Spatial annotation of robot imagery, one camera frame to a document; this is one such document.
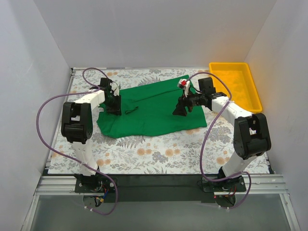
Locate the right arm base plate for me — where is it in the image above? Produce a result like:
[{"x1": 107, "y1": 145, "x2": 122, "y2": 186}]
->
[{"x1": 197, "y1": 176, "x2": 246, "y2": 193}]

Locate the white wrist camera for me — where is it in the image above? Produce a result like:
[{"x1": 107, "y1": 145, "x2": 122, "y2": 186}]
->
[
  {"x1": 177, "y1": 79, "x2": 190, "y2": 94},
  {"x1": 111, "y1": 82, "x2": 120, "y2": 96}
]

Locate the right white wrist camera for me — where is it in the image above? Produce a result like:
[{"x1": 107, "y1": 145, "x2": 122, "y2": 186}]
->
[{"x1": 177, "y1": 79, "x2": 190, "y2": 94}]

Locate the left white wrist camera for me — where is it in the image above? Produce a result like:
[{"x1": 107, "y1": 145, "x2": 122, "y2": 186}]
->
[{"x1": 111, "y1": 82, "x2": 120, "y2": 96}]

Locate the floral table mat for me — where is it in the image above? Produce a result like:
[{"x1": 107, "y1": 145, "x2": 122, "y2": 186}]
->
[{"x1": 47, "y1": 68, "x2": 274, "y2": 175}]

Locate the yellow plastic tray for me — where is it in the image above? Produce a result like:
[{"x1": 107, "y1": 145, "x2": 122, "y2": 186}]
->
[{"x1": 209, "y1": 62, "x2": 263, "y2": 113}]

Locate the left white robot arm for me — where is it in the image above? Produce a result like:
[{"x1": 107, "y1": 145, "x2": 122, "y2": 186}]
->
[{"x1": 61, "y1": 78, "x2": 122, "y2": 193}]

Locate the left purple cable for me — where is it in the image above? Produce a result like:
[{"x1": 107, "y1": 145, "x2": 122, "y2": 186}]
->
[{"x1": 36, "y1": 67, "x2": 119, "y2": 216}]

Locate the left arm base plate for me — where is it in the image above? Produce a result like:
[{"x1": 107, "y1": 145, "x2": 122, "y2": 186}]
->
[{"x1": 74, "y1": 176, "x2": 117, "y2": 193}]

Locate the green t shirt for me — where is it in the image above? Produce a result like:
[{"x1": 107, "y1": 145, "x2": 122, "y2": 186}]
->
[{"x1": 97, "y1": 77, "x2": 207, "y2": 138}]

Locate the aluminium frame rail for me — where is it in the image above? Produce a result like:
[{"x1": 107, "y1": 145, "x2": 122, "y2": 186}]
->
[{"x1": 23, "y1": 174, "x2": 300, "y2": 231}]

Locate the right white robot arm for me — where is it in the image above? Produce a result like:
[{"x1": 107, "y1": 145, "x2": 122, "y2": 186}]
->
[{"x1": 173, "y1": 77, "x2": 271, "y2": 191}]

